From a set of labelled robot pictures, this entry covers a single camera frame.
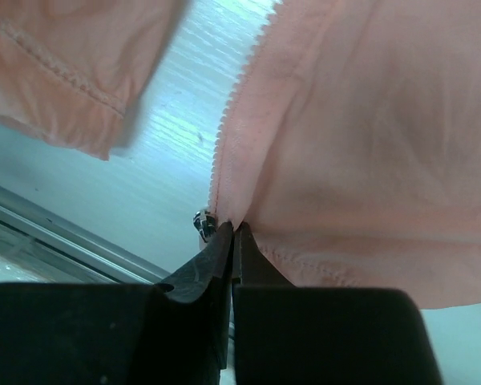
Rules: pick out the metal zipper slider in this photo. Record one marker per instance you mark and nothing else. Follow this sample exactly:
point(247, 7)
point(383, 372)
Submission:
point(205, 224)

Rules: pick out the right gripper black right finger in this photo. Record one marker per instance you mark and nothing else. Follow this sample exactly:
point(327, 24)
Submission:
point(284, 334)

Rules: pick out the salmon pink hooded jacket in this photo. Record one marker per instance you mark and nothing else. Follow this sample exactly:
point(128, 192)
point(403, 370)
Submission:
point(346, 133)

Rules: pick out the aluminium frame rail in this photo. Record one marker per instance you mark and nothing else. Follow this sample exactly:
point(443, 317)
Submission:
point(76, 245)

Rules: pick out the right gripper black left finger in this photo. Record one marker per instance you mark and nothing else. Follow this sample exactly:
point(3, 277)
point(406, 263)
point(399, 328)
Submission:
point(172, 332)

